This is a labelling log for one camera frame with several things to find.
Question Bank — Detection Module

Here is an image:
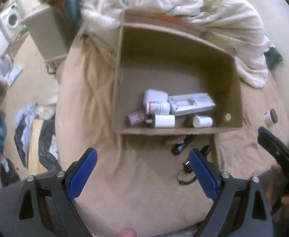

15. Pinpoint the translucent pink hair claw clip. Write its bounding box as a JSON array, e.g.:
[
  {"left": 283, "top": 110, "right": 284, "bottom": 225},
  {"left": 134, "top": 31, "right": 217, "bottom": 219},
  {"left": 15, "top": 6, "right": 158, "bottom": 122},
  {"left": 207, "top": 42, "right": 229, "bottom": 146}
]
[{"left": 128, "top": 110, "right": 147, "bottom": 126}]

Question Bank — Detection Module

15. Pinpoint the white bottle with red band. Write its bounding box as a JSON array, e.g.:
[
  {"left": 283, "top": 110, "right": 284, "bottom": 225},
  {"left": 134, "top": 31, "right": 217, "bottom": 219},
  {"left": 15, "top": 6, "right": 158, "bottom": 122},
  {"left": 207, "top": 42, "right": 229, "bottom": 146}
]
[{"left": 145, "top": 101, "right": 170, "bottom": 115}]

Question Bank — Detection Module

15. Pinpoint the person's left hand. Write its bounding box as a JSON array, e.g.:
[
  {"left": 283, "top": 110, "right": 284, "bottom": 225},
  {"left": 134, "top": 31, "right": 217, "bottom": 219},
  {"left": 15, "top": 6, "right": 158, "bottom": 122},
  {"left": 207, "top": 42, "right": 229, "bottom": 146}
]
[{"left": 115, "top": 227, "right": 137, "bottom": 237}]

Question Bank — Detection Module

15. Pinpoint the brown cardboard box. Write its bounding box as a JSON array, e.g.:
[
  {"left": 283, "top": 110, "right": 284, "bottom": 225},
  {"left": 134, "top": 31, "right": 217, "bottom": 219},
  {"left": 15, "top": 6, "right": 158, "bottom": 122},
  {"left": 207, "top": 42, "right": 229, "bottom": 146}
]
[{"left": 112, "top": 9, "right": 242, "bottom": 135}]

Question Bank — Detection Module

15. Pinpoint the black plastic bag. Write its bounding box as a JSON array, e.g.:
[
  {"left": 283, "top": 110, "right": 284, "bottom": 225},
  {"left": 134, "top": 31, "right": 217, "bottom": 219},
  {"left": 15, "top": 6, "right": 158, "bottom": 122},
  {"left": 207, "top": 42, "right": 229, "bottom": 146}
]
[{"left": 14, "top": 113, "right": 61, "bottom": 171}]

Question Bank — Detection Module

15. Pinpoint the person's right hand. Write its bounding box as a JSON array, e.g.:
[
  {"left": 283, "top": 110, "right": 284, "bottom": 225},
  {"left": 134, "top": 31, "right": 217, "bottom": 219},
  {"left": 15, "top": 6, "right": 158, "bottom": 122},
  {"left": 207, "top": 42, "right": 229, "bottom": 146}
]
[{"left": 265, "top": 164, "right": 289, "bottom": 223}]

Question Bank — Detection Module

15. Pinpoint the black gadget with cord loop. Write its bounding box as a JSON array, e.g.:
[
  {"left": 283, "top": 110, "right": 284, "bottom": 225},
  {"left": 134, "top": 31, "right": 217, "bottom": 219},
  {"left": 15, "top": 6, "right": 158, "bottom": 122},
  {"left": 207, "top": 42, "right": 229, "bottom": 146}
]
[{"left": 176, "top": 144, "right": 213, "bottom": 186}]

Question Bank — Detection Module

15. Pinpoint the white earbuds case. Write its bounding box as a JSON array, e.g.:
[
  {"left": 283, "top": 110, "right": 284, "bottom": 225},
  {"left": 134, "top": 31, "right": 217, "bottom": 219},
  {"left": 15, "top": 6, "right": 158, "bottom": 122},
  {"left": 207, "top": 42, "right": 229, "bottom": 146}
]
[{"left": 143, "top": 89, "right": 169, "bottom": 106}]

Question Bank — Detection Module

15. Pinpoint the cream rumpled duvet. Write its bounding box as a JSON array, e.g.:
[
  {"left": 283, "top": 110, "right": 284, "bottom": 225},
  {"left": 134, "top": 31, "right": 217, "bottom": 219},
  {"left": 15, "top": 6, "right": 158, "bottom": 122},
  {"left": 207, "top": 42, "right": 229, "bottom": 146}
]
[{"left": 80, "top": 0, "right": 271, "bottom": 88}]

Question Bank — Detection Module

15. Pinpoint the white rectangular device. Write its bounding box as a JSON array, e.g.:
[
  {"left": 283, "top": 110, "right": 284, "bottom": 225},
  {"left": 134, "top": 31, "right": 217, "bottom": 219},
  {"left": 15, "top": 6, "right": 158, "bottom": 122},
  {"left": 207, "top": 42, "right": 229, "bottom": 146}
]
[{"left": 168, "top": 93, "right": 216, "bottom": 117}]

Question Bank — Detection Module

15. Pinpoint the white bottle with blue label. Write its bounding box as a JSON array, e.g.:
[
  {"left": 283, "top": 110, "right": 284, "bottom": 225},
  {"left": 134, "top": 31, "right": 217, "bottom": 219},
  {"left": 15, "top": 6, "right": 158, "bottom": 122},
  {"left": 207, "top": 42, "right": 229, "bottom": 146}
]
[{"left": 192, "top": 116, "right": 213, "bottom": 128}]

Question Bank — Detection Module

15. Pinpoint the teal cloth on bed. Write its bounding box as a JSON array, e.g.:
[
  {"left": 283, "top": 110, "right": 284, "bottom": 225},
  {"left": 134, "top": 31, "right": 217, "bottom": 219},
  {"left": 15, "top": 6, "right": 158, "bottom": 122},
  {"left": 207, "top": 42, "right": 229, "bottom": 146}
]
[{"left": 46, "top": 0, "right": 82, "bottom": 50}]

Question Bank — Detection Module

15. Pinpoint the black device with QR label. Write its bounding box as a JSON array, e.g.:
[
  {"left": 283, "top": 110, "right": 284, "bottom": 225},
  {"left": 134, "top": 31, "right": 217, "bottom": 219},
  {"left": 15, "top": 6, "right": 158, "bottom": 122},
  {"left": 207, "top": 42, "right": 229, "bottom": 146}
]
[{"left": 171, "top": 134, "right": 196, "bottom": 156}]

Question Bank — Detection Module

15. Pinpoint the small white bottle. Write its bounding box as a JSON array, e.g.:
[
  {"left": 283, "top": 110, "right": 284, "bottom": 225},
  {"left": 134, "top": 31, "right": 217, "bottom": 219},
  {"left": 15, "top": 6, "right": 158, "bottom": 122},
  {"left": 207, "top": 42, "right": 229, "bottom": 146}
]
[{"left": 145, "top": 115, "right": 175, "bottom": 128}]

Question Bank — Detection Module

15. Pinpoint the white washing machine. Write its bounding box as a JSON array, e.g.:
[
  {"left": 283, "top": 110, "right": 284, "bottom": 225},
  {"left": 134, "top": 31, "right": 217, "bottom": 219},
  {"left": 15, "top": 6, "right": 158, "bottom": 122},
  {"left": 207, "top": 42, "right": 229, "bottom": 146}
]
[{"left": 0, "top": 2, "right": 23, "bottom": 43}]

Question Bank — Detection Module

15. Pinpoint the beige bed sheet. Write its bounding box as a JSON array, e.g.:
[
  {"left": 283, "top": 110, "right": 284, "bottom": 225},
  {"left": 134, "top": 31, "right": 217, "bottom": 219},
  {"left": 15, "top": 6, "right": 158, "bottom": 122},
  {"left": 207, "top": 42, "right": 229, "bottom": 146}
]
[{"left": 56, "top": 35, "right": 289, "bottom": 236}]

